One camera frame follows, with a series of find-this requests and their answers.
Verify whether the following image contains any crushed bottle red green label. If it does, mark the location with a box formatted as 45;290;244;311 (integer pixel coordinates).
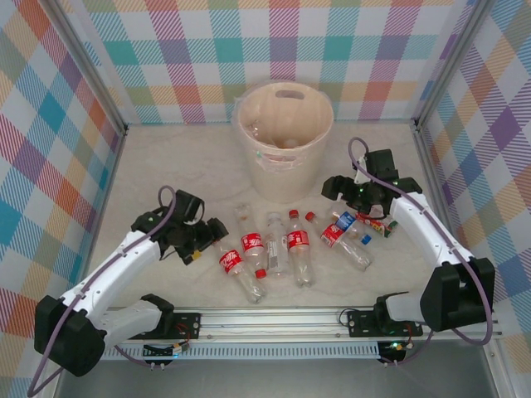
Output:
355;211;400;240

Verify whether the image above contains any clear bottle blue label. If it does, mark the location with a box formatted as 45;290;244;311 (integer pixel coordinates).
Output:
330;208;373;246

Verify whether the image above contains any Coca-Cola bottle red label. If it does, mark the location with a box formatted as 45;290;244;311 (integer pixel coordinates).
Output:
304;211;373;273
286;209;315;289
210;240;268;305
232;202;270;279

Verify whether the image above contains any beige plastic bin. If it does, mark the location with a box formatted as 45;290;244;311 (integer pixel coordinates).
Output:
235;81;334;204

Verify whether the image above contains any clear bottle white label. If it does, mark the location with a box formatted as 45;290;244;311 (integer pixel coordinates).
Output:
264;211;292;279

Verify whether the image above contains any small black connector module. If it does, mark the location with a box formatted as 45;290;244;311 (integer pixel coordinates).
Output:
378;339;410;366
143;342;186;360

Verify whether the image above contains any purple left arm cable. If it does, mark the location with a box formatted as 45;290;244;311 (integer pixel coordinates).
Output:
27;185;178;396

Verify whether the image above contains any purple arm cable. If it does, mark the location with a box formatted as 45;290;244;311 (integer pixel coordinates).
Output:
347;137;495;346
27;185;178;396

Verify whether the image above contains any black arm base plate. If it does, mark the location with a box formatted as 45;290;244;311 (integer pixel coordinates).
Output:
170;310;202;341
346;309;424;339

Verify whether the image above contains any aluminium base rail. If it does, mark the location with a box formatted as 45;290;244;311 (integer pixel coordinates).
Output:
105;306;505;343

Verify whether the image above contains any white slotted cable duct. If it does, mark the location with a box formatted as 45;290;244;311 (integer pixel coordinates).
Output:
101;342;381;362

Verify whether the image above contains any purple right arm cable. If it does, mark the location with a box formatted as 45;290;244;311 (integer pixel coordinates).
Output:
347;137;495;346

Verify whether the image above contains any aluminium frame post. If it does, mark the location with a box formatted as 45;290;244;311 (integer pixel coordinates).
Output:
48;0;129;138
412;0;490;129

